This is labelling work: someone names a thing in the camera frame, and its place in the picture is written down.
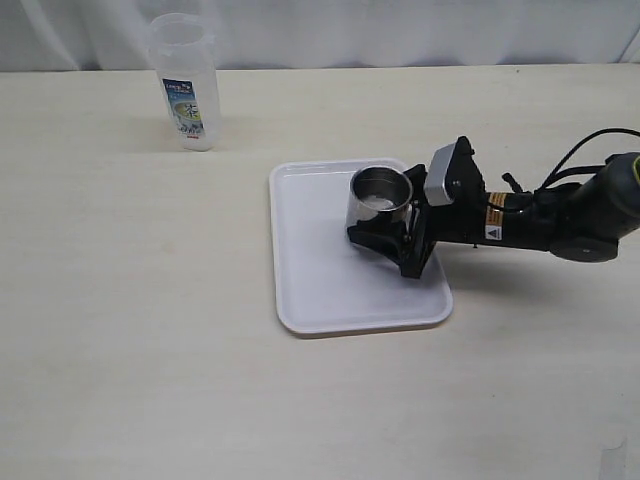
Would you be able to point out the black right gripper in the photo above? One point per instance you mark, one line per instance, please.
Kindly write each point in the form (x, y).
(460, 222)

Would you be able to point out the stainless steel cup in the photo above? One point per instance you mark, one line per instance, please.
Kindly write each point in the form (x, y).
(378, 192)

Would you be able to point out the clear plastic pitcher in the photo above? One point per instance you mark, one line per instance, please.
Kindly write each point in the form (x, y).
(181, 50)

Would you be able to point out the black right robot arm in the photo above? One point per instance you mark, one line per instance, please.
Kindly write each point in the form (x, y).
(577, 213)

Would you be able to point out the white plastic tray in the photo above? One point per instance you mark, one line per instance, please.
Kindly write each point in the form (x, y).
(324, 285)

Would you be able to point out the white backdrop curtain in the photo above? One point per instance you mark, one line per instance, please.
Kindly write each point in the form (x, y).
(113, 35)

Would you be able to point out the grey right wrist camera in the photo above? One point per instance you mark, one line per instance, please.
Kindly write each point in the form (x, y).
(436, 191)

